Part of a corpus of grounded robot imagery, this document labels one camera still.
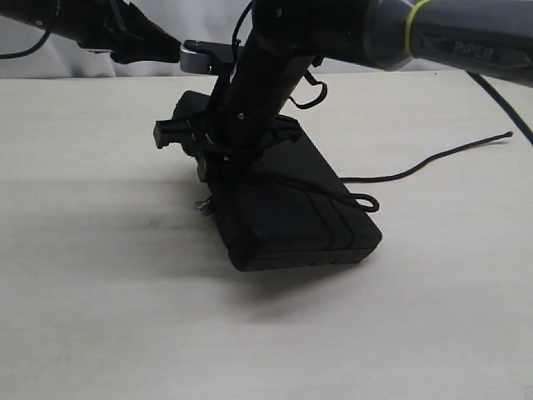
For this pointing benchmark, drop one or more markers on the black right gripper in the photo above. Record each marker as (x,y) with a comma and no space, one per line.
(216,159)

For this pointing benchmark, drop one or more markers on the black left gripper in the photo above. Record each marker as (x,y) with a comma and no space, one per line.
(129,36)

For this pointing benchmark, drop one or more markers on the black plastic carrying case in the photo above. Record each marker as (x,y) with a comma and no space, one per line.
(267,226)

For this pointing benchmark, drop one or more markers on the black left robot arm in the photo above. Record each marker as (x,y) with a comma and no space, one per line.
(69,19)

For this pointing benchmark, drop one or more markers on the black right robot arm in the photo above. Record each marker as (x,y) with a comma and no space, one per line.
(242,118)

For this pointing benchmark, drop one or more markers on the white backdrop curtain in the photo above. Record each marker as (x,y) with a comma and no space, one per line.
(486,37)

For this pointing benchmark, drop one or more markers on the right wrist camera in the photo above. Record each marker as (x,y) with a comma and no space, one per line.
(209,58)

